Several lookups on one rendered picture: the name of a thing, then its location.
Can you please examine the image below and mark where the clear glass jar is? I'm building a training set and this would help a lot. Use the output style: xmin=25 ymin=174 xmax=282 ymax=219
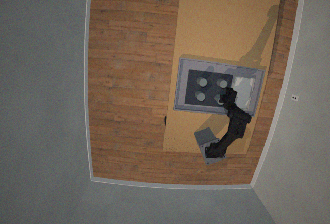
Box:
xmin=197 ymin=77 xmax=207 ymax=87
xmin=217 ymin=79 xmax=227 ymax=88
xmin=195 ymin=91 xmax=205 ymax=101
xmin=214 ymin=94 xmax=223 ymax=105

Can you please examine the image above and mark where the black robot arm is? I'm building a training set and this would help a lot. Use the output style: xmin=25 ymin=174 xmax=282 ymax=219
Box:
xmin=205 ymin=87 xmax=252 ymax=158

